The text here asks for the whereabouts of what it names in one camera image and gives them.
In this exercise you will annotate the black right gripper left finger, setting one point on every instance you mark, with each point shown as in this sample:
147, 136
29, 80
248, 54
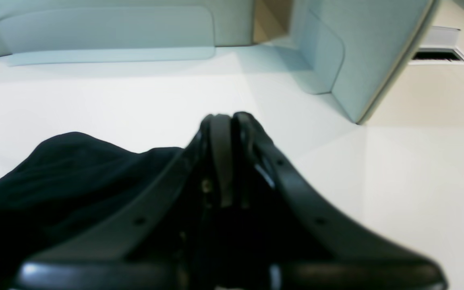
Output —
146, 245

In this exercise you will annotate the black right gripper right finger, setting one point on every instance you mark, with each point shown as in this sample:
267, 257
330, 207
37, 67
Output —
306, 243

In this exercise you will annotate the black t-shirt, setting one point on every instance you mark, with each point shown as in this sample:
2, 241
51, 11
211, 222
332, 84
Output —
68, 184

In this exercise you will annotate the white floor vent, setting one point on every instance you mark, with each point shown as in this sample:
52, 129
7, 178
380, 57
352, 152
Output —
439, 46

